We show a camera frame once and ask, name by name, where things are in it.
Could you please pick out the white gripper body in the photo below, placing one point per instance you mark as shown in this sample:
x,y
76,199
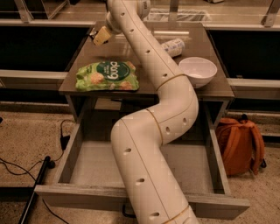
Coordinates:
x,y
111,26

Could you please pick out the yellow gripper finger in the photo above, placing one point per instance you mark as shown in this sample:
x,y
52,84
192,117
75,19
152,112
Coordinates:
x,y
102,36

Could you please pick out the black rxbar chocolate bar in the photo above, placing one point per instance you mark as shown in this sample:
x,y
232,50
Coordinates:
x,y
92,34

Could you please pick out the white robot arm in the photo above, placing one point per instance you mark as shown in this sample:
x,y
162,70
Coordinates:
x,y
154,193

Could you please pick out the grey cabinet with glossy top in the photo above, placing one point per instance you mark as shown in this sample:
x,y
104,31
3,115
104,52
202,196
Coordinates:
x,y
217,94

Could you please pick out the open grey top drawer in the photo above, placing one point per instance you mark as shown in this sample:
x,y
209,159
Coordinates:
x,y
87,176

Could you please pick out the green snack bag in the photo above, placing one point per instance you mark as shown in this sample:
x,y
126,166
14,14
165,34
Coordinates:
x,y
107,75

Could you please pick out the clear plastic water bottle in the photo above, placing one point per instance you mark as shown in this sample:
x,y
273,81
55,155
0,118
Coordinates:
x,y
174,47

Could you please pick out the white bowl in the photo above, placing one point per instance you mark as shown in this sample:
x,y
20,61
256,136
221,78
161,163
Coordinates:
x,y
199,71

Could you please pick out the orange backpack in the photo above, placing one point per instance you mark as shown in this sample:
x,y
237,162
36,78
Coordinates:
x,y
241,145

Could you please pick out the black drawer handle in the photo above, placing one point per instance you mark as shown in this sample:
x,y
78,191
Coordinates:
x,y
125,214

